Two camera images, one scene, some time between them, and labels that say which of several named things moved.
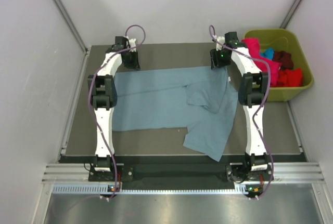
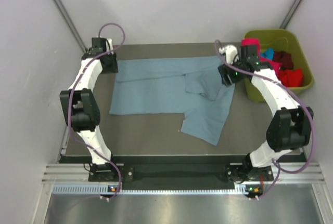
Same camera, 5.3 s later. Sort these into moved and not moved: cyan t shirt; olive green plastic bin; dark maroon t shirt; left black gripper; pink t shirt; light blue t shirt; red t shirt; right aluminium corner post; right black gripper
Moved: light blue t shirt; left black gripper; right black gripper
Not moved: dark maroon t shirt; cyan t shirt; pink t shirt; red t shirt; olive green plastic bin; right aluminium corner post
